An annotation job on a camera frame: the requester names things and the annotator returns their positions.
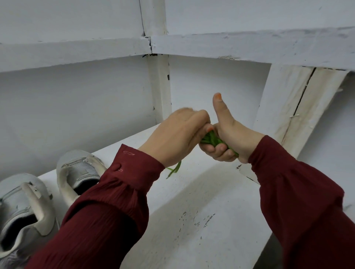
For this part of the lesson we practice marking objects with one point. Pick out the person's right hand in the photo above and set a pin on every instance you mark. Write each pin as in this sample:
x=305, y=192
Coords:
x=236, y=138

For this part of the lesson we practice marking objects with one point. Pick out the person's left hand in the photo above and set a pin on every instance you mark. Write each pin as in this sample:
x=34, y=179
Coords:
x=175, y=136

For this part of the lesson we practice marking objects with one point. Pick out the green shoelace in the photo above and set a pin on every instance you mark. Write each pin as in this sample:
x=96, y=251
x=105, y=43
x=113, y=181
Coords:
x=175, y=168
x=211, y=138

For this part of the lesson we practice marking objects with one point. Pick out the grey mesh shoe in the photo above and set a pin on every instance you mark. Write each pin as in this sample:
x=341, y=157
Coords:
x=77, y=172
x=22, y=227

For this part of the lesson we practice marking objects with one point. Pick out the person's left forearm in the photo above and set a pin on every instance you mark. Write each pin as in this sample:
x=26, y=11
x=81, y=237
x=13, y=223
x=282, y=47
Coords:
x=100, y=216

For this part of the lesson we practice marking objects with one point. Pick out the person's right forearm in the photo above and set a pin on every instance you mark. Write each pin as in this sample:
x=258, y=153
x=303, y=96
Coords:
x=305, y=205

